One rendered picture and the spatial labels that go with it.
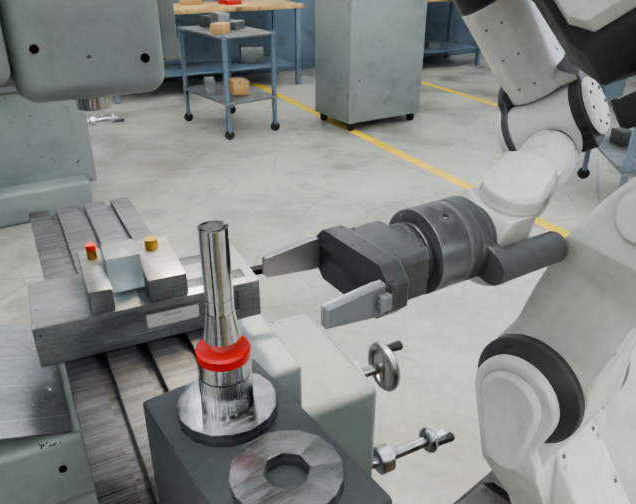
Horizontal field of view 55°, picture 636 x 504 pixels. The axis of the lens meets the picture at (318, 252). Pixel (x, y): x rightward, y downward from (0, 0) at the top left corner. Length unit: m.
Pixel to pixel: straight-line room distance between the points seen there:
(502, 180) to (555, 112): 0.23
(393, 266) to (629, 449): 1.88
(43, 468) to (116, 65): 0.58
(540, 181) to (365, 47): 4.75
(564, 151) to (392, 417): 1.57
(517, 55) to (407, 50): 4.83
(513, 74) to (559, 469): 0.51
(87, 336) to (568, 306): 0.68
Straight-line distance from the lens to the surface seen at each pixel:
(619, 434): 2.40
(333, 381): 1.22
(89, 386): 0.96
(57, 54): 0.85
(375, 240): 0.58
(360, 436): 1.27
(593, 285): 0.72
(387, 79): 5.59
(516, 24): 0.85
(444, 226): 0.59
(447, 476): 2.08
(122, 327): 1.00
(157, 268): 0.99
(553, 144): 0.82
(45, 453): 1.01
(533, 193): 0.66
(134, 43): 0.86
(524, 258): 0.64
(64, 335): 0.99
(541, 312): 0.77
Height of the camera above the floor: 1.49
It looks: 27 degrees down
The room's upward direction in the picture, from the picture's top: straight up
